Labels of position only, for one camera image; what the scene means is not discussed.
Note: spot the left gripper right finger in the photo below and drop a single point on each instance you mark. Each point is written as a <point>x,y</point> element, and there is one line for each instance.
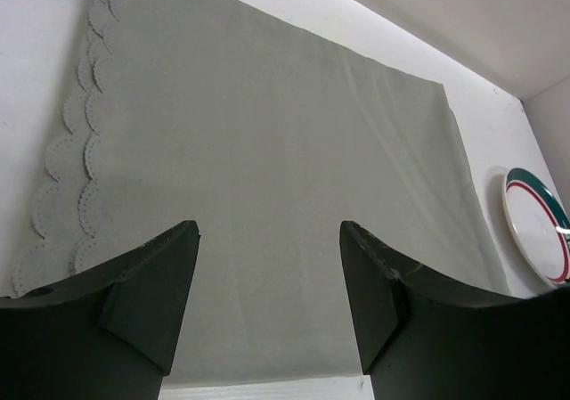
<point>423,335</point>

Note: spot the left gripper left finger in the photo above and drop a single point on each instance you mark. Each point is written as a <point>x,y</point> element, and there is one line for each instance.
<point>108,333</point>

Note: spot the white plate green red rim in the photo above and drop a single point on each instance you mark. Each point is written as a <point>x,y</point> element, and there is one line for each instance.
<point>538,223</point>

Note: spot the grey cloth placemat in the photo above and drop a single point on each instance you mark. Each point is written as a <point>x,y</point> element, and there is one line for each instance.
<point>268,137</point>

